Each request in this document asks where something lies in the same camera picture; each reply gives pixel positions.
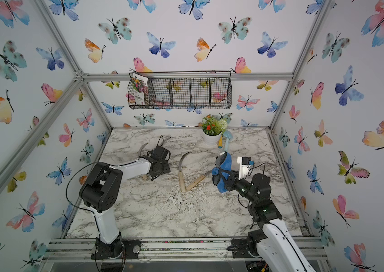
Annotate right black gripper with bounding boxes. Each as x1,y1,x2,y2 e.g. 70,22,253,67
220,168,259,208

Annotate blue grey rag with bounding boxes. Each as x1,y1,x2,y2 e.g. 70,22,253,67
211,151,232,193

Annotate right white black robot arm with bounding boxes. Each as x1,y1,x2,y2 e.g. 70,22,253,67
212,151,314,272

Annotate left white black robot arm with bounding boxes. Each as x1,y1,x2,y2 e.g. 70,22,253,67
79,146,170,260

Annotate white pot with plant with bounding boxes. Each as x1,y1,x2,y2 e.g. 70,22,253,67
198,114,228,146

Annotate seed packet in basket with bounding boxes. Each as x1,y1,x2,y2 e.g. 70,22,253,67
131,73,149,106

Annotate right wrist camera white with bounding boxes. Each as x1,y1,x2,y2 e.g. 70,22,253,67
237,156,254,180

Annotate black wire wall basket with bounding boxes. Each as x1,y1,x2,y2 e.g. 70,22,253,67
127,70,232,111

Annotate aluminium front rail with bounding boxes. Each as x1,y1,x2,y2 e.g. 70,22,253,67
42,237,329,262

